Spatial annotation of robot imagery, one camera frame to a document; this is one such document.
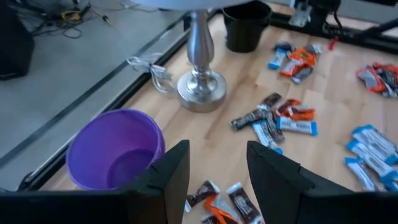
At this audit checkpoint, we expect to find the black floor box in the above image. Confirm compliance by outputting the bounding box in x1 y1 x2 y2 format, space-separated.
0 0 35 81

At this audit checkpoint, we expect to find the purple face plastic bucket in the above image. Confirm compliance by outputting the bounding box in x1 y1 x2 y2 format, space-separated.
65 108 166 191

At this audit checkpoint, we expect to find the silver mounting bracket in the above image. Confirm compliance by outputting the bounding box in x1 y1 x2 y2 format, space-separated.
288 2 313 28

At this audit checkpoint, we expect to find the black plastic bucket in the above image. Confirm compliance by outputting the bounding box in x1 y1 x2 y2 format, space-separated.
221 1 274 54

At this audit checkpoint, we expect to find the clear lamp power cord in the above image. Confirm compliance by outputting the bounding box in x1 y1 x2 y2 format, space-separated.
126 52 177 94

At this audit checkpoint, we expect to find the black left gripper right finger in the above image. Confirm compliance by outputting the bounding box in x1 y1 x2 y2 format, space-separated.
246 140 398 224

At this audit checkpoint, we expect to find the silver table lamp white shade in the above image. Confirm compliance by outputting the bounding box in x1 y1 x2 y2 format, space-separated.
130 0 253 113

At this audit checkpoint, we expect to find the red clip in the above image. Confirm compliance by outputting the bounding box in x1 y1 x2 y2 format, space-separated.
328 35 340 51

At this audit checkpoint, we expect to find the floor cable bundle yellow plug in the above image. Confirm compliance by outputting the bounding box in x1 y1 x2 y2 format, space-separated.
29 0 114 40

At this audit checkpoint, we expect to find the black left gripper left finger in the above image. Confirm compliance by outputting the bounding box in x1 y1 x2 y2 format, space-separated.
0 139 191 224

